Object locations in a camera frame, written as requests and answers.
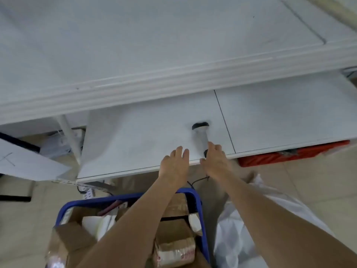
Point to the white paper sign sheet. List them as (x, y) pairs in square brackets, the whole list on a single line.
[(28, 164)]

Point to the red plastic crate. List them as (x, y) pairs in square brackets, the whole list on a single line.
[(279, 157)]

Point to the blue plastic crate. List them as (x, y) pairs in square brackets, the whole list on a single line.
[(83, 202)]

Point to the white metal shelf rack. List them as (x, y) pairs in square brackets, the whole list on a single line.
[(139, 53)]

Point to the person's right forearm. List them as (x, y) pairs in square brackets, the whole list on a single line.
[(273, 226)]

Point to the white woven sack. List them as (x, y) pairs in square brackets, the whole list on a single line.
[(237, 242)]

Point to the person's left hand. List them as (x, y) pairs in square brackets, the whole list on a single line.
[(174, 167)]

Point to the person's left forearm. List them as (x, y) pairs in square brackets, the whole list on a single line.
[(134, 226)]

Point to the grey handheld barcode scanner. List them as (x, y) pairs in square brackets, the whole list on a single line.
[(201, 136)]

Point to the grey plastic mailer bag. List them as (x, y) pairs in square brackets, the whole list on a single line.
[(55, 145)]

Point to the person's right hand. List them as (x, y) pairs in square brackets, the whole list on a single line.
[(217, 164)]

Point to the pile of parcels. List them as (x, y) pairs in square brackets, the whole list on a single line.
[(173, 240)]

